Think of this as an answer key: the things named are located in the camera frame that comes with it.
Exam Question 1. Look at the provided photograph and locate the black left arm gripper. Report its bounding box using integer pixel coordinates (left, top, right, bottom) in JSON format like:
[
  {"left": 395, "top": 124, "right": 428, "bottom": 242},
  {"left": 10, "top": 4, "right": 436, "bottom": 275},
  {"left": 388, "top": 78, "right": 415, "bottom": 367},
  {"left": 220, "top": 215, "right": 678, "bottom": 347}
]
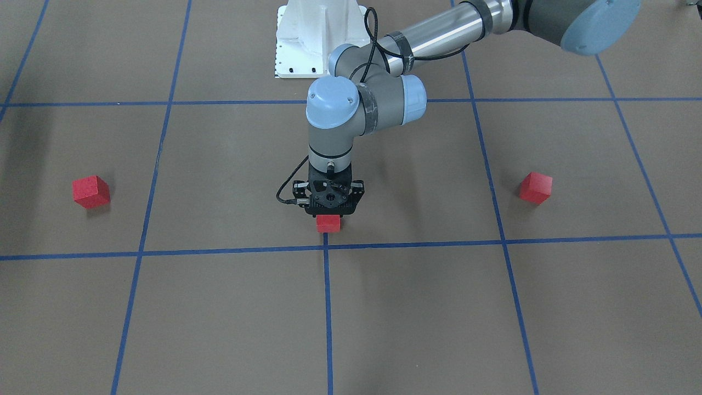
[{"left": 293, "top": 165, "right": 365, "bottom": 216}]

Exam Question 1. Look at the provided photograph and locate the red block placed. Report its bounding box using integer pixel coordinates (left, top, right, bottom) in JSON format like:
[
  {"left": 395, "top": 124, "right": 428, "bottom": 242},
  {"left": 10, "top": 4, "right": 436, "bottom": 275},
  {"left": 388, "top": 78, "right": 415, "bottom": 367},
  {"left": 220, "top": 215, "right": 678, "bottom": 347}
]
[
  {"left": 519, "top": 172, "right": 553, "bottom": 205},
  {"left": 315, "top": 215, "right": 342, "bottom": 233},
  {"left": 72, "top": 175, "right": 112, "bottom": 210}
]

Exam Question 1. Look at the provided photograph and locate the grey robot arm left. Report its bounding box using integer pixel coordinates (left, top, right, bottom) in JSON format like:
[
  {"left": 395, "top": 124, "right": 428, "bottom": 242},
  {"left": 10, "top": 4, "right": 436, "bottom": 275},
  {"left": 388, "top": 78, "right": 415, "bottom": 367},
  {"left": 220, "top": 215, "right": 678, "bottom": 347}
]
[{"left": 282, "top": 1, "right": 642, "bottom": 217}]

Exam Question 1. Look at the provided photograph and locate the brown paper table mat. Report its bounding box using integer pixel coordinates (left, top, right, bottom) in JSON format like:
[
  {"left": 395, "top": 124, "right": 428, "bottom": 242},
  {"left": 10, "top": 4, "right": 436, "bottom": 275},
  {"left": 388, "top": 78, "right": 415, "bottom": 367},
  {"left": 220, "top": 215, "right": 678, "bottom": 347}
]
[{"left": 0, "top": 0, "right": 702, "bottom": 395}]

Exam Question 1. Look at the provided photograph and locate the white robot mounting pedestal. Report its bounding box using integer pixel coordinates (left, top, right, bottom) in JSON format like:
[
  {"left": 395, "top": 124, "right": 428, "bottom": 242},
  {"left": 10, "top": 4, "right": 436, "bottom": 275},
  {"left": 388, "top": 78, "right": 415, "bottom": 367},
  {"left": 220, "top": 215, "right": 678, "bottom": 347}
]
[{"left": 274, "top": 1, "right": 370, "bottom": 78}]

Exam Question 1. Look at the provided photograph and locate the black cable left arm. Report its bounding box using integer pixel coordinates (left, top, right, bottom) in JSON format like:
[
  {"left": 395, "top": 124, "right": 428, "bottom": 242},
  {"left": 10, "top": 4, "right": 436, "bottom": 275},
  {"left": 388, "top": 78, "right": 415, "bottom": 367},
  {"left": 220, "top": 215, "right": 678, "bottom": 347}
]
[{"left": 276, "top": 7, "right": 472, "bottom": 206}]

